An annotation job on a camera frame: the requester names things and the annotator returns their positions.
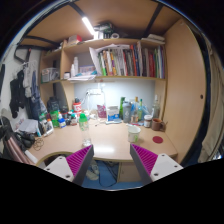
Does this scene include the black bag on desk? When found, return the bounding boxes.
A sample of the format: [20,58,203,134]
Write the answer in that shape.
[47,97,59,112]

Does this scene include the pink snack bag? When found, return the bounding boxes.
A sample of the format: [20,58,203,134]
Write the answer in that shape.
[97,105,106,118]

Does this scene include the red round coaster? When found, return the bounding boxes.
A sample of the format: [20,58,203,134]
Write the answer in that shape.
[152,136,163,144]

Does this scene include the brown ceramic mug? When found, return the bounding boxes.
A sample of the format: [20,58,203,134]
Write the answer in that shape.
[152,118,165,131]

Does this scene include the grey shaker bottle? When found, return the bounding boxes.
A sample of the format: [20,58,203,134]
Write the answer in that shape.
[123,101,131,123]

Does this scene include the fluorescent tube light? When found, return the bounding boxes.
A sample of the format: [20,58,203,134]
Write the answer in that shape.
[82,16,95,35]

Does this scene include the blue white box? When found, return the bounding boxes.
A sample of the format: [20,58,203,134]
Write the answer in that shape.
[107,106,119,121]

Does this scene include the clear bottle green cap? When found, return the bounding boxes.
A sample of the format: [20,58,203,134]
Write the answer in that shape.
[79,113,91,147]

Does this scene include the row of books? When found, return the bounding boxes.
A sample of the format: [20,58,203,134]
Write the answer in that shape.
[96,42,165,79]

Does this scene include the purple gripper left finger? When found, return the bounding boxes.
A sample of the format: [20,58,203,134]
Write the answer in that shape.
[45,145,94,186]

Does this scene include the red white canister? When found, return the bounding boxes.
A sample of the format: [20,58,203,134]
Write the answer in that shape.
[73,98,82,116]

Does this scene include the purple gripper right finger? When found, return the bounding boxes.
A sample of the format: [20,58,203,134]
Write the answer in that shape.
[130,144,182,185]

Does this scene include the white power strip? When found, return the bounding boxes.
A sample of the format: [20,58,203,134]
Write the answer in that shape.
[87,89,101,95]

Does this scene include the hanging dark clothes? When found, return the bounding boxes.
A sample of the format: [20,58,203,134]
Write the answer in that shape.
[9,60,41,120]

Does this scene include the clear glass bottle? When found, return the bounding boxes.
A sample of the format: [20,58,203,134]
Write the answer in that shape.
[152,95,160,118]

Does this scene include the green container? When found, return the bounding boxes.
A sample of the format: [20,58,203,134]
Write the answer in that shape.
[50,110,59,127]

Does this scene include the wooden shelf unit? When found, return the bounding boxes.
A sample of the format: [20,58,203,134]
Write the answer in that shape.
[40,38,166,109]

